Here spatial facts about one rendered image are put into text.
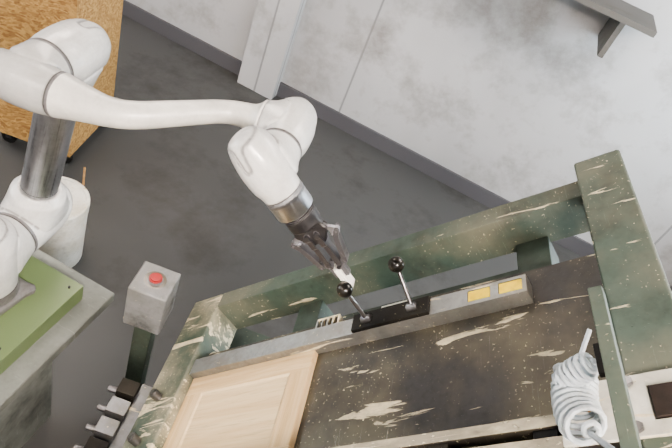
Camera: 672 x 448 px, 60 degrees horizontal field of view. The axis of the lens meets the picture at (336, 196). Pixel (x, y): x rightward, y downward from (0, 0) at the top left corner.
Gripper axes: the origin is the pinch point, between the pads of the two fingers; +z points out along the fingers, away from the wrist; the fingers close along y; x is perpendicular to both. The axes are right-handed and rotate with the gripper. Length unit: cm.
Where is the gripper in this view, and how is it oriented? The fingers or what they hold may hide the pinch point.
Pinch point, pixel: (344, 274)
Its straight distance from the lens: 136.8
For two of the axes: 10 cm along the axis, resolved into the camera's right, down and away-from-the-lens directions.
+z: 5.1, 7.4, 4.4
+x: -1.8, 6.0, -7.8
